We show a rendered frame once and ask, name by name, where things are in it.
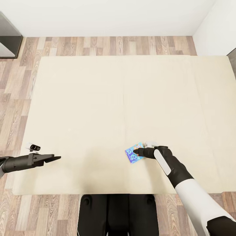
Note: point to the bed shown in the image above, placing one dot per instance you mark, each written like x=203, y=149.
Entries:
x=90, y=109

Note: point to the board game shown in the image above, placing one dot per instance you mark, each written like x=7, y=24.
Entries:
x=133, y=157

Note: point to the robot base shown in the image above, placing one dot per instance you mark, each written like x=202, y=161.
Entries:
x=118, y=214

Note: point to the desk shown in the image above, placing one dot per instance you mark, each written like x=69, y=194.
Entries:
x=10, y=38

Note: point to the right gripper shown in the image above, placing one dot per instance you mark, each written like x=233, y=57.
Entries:
x=144, y=152

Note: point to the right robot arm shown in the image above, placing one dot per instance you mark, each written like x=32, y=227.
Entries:
x=207, y=217

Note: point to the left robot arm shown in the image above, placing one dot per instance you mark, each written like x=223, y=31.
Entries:
x=32, y=160

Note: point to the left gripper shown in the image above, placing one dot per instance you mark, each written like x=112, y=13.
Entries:
x=33, y=160

